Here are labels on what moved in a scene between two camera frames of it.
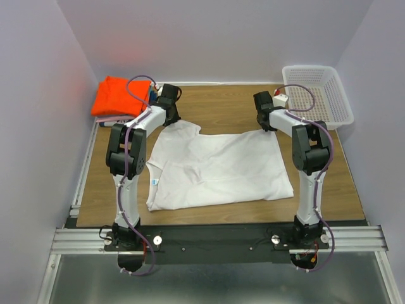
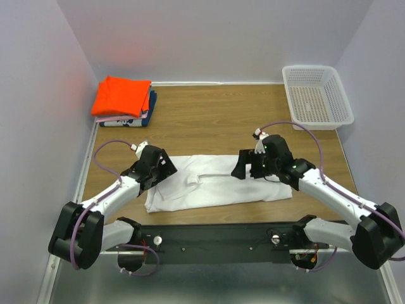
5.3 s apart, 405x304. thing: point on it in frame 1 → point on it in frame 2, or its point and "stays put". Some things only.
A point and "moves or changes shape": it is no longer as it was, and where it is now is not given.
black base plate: x=183 y=244 stays put
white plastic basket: x=316 y=93 stays put
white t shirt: x=188 y=168 moves or changes shape
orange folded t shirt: x=112 y=98 stays put
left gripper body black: x=176 y=116 → x=158 y=168
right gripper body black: x=269 y=129 → x=261 y=159
